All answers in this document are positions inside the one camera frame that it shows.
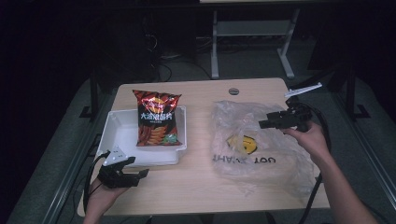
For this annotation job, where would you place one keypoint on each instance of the black metal stand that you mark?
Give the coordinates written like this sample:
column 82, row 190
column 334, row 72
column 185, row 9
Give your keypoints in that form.
column 351, row 93
column 93, row 99

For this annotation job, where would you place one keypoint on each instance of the person's left hand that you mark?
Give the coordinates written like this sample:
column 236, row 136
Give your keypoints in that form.
column 102, row 199

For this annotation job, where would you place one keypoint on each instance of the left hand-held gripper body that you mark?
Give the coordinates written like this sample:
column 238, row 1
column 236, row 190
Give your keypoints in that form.
column 116, row 180

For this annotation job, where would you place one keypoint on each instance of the red chip bag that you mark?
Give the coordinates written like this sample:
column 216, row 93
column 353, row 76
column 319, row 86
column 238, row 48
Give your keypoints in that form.
column 157, row 121

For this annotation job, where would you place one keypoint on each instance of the grey table grommet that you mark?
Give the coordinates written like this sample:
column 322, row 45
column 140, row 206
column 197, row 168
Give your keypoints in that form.
column 233, row 91

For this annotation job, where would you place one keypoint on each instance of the clear plastic bag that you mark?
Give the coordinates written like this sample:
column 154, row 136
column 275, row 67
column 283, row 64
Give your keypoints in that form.
column 264, row 161

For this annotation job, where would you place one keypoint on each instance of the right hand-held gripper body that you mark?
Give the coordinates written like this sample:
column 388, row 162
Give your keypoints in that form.
column 295, row 116

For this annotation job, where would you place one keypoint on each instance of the aluminium rail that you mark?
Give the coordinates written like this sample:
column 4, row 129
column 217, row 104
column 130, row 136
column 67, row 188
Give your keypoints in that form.
column 370, row 149
column 68, row 180

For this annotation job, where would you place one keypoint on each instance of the white plastic bin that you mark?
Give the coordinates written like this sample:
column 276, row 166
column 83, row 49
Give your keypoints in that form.
column 124, row 137

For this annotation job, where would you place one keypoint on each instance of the person's right hand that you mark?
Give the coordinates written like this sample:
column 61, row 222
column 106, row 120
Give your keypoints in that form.
column 311, row 141

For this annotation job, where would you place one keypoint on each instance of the white metal table frame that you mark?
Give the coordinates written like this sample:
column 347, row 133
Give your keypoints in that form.
column 249, row 28

